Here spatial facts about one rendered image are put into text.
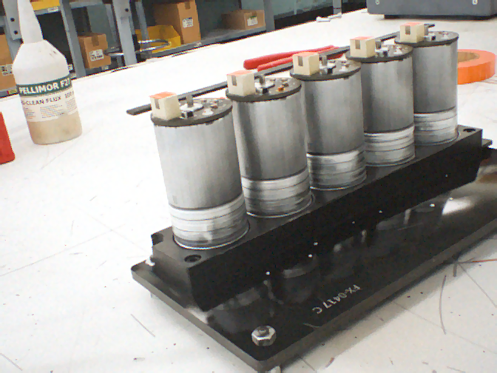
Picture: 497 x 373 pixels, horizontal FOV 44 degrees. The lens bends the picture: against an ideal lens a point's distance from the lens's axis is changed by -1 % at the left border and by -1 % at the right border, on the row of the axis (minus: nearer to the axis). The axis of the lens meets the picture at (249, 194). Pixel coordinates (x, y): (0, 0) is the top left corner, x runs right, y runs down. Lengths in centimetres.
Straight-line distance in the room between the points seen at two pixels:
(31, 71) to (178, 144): 23
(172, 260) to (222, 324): 3
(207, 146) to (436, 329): 8
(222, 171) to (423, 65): 10
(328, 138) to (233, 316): 7
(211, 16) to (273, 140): 526
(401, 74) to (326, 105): 4
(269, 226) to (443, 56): 10
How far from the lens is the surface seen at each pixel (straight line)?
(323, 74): 21
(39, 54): 41
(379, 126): 24
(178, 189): 19
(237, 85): 20
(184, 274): 19
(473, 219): 22
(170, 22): 491
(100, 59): 445
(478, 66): 44
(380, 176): 23
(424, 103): 26
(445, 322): 19
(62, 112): 41
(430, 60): 25
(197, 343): 19
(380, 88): 23
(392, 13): 72
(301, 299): 18
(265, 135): 19
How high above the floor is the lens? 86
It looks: 23 degrees down
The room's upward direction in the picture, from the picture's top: 8 degrees counter-clockwise
